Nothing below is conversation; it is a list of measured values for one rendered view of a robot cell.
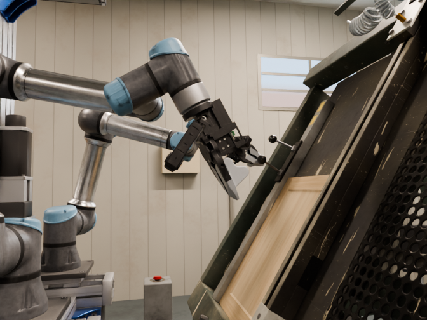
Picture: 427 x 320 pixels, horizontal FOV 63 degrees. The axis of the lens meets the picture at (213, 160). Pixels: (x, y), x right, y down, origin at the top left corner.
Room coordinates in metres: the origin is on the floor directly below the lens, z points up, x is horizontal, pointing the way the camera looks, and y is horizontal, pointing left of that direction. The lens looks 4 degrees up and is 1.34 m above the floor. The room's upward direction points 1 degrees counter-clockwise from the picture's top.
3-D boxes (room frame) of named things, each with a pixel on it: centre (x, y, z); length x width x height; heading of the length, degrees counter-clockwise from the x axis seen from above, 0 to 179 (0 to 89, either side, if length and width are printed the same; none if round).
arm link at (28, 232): (0.86, 0.49, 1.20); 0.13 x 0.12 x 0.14; 179
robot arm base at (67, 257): (1.35, 0.59, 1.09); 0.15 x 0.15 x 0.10
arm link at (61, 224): (1.36, 0.59, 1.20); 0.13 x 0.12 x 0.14; 174
